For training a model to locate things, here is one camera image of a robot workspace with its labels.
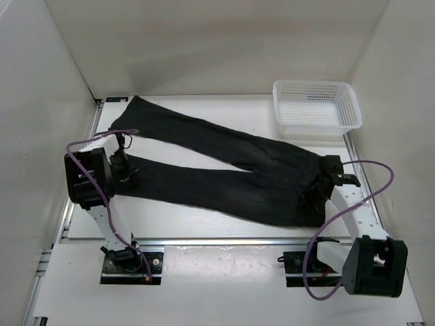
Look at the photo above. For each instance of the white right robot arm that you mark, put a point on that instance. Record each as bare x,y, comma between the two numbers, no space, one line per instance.
375,264

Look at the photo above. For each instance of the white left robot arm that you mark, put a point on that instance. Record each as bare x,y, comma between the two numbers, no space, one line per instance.
93,168

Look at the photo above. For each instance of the aluminium table edge rail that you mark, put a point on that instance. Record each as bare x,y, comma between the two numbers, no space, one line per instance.
154,242

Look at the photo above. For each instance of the white perforated plastic basket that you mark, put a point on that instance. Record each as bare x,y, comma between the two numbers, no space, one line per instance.
315,110

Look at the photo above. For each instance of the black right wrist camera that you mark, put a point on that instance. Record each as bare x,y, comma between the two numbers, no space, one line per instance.
330,165

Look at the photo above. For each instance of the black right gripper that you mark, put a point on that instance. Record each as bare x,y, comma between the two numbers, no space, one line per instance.
306,195

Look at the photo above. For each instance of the black trousers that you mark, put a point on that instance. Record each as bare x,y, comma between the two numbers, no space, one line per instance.
266,183

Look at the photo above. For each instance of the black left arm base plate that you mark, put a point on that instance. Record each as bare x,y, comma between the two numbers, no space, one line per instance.
135,273

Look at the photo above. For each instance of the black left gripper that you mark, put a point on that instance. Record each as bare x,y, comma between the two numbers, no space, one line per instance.
130,173

